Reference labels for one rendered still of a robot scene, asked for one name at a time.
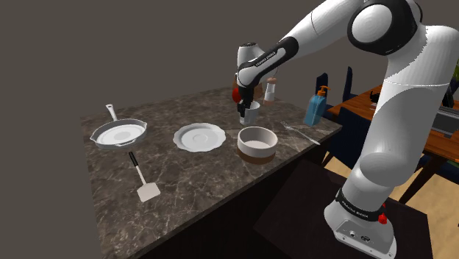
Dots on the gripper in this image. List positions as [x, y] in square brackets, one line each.
[243, 100]

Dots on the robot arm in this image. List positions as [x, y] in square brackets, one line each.
[405, 107]

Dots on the red apple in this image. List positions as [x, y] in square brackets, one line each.
[235, 95]

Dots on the white cup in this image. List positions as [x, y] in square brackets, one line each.
[251, 114]

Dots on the white and brown grinder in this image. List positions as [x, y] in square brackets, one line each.
[270, 91]

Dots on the white and brown bowl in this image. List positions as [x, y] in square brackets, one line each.
[256, 145]

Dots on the white scalloped plate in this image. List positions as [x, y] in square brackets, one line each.
[199, 137]

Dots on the silver fork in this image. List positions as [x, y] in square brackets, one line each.
[299, 131]

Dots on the blue soap dispenser bottle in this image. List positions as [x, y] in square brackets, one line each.
[315, 108]

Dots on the dark blue chair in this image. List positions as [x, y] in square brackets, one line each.
[348, 134]
[348, 84]
[322, 83]

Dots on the white frying pan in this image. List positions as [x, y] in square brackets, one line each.
[120, 134]

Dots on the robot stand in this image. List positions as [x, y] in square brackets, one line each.
[322, 215]

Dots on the wooden dining table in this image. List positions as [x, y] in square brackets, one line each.
[439, 141]

